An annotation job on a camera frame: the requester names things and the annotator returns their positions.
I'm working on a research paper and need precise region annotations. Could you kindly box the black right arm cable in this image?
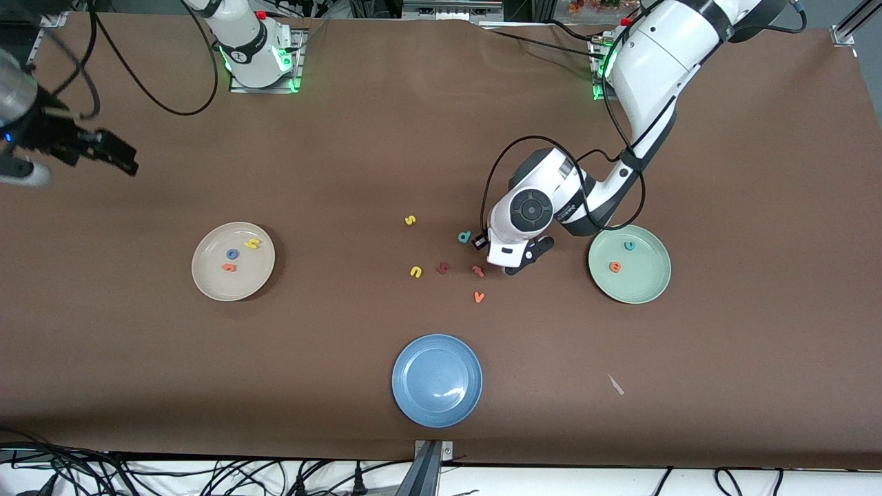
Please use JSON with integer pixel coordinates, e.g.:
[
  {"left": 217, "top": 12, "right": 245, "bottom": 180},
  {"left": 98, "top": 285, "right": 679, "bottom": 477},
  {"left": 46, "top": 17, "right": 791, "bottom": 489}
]
[{"left": 38, "top": 0, "right": 220, "bottom": 119}]

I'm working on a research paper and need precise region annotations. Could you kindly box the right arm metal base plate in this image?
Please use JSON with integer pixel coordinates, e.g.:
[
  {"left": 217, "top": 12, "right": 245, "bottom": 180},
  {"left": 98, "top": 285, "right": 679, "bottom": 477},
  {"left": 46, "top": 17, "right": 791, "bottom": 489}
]
[{"left": 229, "top": 28, "right": 305, "bottom": 94}]

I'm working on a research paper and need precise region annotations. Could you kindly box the blue round plate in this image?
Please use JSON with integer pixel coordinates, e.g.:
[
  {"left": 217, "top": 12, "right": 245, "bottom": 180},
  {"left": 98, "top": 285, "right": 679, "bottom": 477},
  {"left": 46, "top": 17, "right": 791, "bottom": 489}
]
[{"left": 391, "top": 334, "right": 484, "bottom": 429}]

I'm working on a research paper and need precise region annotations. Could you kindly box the green round plate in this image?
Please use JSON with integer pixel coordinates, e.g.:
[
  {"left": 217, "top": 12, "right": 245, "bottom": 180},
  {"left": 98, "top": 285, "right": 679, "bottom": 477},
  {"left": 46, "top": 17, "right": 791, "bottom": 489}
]
[{"left": 588, "top": 225, "right": 672, "bottom": 305}]

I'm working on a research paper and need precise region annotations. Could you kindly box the black table cable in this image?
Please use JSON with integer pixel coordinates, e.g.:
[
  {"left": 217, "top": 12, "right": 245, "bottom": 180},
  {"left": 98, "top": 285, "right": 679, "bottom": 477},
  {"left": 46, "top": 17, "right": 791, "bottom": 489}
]
[
  {"left": 544, "top": 19, "right": 600, "bottom": 43},
  {"left": 479, "top": 28, "right": 607, "bottom": 59}
]

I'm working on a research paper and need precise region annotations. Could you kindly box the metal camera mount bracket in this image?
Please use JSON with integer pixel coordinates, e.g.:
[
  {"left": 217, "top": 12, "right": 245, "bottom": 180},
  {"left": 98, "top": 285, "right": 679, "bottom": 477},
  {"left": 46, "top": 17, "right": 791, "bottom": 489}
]
[{"left": 413, "top": 440, "right": 455, "bottom": 462}]

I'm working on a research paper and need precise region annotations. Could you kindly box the grey metal equipment box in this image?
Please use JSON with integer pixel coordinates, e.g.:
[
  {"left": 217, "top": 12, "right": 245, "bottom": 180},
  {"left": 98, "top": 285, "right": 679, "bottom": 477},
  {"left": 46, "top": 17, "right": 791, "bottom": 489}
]
[{"left": 402, "top": 0, "right": 505, "bottom": 21}]

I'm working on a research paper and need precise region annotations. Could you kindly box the beige round plate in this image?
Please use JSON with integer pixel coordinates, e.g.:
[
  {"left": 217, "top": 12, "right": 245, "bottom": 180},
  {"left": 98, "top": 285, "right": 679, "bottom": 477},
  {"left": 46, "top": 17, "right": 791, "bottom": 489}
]
[{"left": 192, "top": 222, "right": 276, "bottom": 302}]

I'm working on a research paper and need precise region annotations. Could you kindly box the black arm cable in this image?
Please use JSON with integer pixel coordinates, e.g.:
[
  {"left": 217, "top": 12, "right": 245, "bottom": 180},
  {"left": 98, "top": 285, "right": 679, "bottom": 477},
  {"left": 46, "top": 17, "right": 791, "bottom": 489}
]
[
  {"left": 38, "top": 0, "right": 220, "bottom": 119},
  {"left": 480, "top": 0, "right": 807, "bottom": 231}
]

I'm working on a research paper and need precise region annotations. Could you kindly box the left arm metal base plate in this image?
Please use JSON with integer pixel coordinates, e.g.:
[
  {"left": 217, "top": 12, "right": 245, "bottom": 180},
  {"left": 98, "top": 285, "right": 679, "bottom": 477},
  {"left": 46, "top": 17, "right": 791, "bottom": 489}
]
[{"left": 588, "top": 34, "right": 617, "bottom": 102}]

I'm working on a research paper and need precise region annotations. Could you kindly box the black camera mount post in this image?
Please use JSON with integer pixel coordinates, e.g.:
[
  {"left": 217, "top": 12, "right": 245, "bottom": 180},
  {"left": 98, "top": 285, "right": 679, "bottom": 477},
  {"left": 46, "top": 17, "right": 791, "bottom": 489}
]
[{"left": 394, "top": 441, "right": 442, "bottom": 496}]

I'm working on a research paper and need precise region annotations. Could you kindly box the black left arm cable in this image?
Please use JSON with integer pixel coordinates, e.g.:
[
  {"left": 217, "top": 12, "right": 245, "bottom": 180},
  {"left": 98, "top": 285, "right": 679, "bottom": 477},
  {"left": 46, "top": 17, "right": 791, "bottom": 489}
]
[{"left": 480, "top": 0, "right": 807, "bottom": 231}]

